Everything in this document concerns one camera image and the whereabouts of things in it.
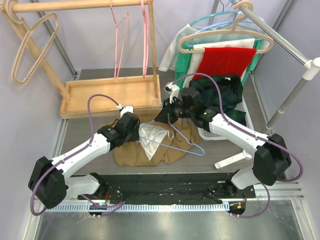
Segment blue hanger on rail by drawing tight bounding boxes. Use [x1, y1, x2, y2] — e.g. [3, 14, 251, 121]
[191, 0, 245, 33]

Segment wooden hanger rack with tray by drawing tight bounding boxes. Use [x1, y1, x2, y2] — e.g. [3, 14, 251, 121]
[0, 0, 161, 119]

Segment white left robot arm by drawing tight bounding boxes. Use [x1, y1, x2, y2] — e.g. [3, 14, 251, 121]
[28, 112, 140, 209]

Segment tan skirt with white lining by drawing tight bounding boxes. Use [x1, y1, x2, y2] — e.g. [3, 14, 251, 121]
[113, 120, 204, 167]

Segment pink hanger left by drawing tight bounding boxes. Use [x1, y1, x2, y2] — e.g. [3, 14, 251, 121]
[110, 0, 130, 84]

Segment light blue wire hanger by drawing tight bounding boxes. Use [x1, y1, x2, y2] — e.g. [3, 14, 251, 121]
[138, 98, 206, 156]

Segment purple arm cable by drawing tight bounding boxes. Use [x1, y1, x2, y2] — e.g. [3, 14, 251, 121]
[29, 93, 131, 217]
[172, 72, 305, 219]

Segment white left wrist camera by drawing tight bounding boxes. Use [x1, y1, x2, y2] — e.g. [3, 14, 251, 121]
[116, 104, 134, 118]

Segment teal hanger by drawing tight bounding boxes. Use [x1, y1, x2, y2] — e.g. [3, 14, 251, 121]
[189, 10, 237, 26]

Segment beige wooden hanger on rack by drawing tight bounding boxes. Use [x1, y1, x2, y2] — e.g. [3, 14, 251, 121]
[11, 13, 60, 86]

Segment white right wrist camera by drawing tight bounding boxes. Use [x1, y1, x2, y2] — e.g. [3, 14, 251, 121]
[164, 82, 180, 104]

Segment beige wooden hanger with clothes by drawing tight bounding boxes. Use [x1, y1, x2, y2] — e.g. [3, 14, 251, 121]
[177, 0, 274, 54]

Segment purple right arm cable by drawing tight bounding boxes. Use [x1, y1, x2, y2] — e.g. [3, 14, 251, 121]
[172, 72, 305, 219]

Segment pink hanger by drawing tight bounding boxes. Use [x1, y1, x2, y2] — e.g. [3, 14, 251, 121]
[110, 0, 130, 84]
[140, 0, 149, 78]

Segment white slotted cable duct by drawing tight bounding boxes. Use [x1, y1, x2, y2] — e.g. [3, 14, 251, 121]
[46, 201, 230, 213]

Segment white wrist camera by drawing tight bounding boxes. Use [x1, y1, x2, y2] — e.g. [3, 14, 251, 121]
[116, 104, 134, 118]
[164, 82, 180, 104]

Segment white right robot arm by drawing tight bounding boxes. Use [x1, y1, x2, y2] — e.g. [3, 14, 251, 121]
[155, 87, 292, 198]

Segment white plastic basket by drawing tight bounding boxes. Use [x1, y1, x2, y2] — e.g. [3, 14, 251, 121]
[197, 98, 254, 141]

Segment dark green plaid garment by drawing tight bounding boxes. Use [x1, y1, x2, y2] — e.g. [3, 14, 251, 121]
[189, 75, 246, 126]

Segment metal clothes rail stand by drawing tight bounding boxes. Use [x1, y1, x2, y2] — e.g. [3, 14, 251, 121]
[214, 0, 320, 170]

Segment red cloth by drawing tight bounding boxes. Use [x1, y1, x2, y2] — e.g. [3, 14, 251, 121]
[193, 47, 257, 77]

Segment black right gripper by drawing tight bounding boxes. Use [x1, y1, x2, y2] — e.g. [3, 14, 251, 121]
[155, 97, 194, 125]

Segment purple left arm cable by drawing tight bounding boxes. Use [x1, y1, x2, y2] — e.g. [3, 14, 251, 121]
[29, 93, 131, 217]

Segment pink hanger right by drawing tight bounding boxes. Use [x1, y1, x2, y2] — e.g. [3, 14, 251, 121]
[140, 0, 149, 78]

